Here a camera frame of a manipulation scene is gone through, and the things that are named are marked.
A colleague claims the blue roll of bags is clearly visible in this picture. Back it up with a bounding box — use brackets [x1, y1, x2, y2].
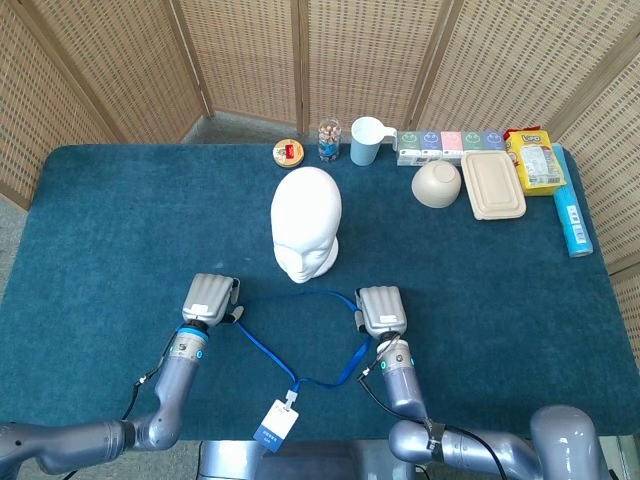
[551, 143, 594, 259]

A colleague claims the grey-blue robot torso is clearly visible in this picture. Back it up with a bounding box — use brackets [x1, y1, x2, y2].
[197, 439, 401, 480]

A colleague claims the round orange tin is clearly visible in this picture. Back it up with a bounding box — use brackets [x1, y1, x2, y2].
[272, 138, 305, 170]

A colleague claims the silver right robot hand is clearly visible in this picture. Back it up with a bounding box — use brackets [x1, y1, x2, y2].
[353, 285, 408, 337]

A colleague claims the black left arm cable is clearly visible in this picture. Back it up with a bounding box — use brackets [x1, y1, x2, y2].
[119, 362, 169, 422]

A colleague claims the pink tissue pack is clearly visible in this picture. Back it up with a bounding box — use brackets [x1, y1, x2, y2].
[440, 131, 465, 166]

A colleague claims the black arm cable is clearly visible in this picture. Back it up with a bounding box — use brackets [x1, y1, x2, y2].
[119, 362, 169, 422]
[357, 367, 506, 480]

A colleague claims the beige bowl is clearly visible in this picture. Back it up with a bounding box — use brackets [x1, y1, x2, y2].
[411, 159, 462, 208]

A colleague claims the teal table cloth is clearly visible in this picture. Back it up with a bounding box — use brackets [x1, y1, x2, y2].
[0, 143, 629, 444]

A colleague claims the bamboo folding screen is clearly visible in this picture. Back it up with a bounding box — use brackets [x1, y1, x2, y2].
[0, 0, 640, 371]

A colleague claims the blue lanyard strap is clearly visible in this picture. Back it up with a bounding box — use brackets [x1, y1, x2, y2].
[234, 290, 374, 390]

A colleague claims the white ID badge card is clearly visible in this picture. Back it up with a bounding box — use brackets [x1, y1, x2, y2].
[252, 389, 301, 455]

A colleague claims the clear jar of candies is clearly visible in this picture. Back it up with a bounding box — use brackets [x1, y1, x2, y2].
[318, 117, 343, 164]

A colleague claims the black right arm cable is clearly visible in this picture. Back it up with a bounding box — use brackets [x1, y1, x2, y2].
[357, 367, 506, 480]

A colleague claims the white foam mannequin head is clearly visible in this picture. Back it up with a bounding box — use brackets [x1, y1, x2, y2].
[270, 166, 344, 285]

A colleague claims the light blue mug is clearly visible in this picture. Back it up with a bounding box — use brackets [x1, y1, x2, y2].
[349, 116, 398, 166]

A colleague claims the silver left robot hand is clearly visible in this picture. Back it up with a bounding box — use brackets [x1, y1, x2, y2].
[181, 272, 245, 329]

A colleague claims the yellow snack package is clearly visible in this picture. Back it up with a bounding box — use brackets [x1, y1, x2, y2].
[502, 125, 568, 197]

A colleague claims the beige lidded lunch box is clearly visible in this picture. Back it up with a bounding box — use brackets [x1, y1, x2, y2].
[460, 151, 528, 221]

